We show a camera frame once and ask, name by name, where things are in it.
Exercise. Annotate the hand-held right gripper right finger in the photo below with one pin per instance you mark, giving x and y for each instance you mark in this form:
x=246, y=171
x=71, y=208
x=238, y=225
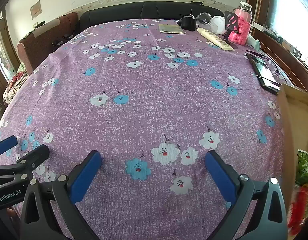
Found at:
x=219, y=175

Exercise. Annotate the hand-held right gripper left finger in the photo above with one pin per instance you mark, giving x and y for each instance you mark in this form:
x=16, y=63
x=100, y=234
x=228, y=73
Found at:
x=86, y=177

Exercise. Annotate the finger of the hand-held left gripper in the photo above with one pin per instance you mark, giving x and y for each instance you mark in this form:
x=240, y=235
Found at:
x=33, y=156
x=4, y=145

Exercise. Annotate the cardboard box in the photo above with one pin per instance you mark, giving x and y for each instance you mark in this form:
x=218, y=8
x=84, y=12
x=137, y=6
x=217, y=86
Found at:
x=286, y=130

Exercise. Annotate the dark green snack packet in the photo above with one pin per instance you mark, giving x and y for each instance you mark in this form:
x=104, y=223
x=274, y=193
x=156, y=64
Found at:
x=305, y=167

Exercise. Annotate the bright red snack packet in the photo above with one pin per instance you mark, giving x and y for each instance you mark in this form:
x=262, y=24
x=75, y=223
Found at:
x=300, y=205

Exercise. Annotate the striped patterned cloth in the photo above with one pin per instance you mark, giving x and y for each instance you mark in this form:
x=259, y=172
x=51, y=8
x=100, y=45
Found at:
x=15, y=85

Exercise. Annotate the purple floral bedsheet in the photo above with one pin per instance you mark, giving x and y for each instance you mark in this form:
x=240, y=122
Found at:
x=149, y=105

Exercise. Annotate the brown armchair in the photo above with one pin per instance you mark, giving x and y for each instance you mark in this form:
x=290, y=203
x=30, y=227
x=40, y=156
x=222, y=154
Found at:
x=43, y=42

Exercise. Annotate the black smartphone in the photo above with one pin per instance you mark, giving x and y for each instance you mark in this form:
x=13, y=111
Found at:
x=262, y=72

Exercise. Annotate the small black device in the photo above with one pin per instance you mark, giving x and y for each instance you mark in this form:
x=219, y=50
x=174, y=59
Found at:
x=57, y=42
x=67, y=36

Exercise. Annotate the black remote control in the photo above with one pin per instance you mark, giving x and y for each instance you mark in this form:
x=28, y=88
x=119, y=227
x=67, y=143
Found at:
x=40, y=23

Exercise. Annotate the cream tube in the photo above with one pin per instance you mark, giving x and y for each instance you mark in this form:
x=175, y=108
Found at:
x=214, y=38

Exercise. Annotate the pink knit-sleeve bottle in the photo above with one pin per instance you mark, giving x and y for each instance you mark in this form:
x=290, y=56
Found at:
x=241, y=27

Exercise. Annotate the white jar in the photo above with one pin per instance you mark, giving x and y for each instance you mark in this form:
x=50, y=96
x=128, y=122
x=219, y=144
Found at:
x=217, y=25

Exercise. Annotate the olive notebook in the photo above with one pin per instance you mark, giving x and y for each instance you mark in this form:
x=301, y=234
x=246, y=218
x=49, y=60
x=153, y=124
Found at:
x=171, y=28

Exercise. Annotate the black phone stand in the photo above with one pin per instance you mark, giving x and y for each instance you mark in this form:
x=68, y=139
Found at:
x=231, y=21

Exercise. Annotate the black cup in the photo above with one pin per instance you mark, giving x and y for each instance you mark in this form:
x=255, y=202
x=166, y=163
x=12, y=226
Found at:
x=187, y=22

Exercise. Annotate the clear glass bowl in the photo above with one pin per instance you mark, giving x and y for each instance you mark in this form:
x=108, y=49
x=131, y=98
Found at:
x=204, y=18

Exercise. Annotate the wooden-framed window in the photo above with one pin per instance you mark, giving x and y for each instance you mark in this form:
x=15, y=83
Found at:
x=294, y=10

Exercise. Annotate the thin-frame eyeglasses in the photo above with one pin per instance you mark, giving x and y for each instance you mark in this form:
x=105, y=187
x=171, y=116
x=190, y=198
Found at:
x=272, y=60

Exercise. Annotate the small wall plaque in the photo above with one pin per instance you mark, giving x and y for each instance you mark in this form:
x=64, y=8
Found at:
x=35, y=10

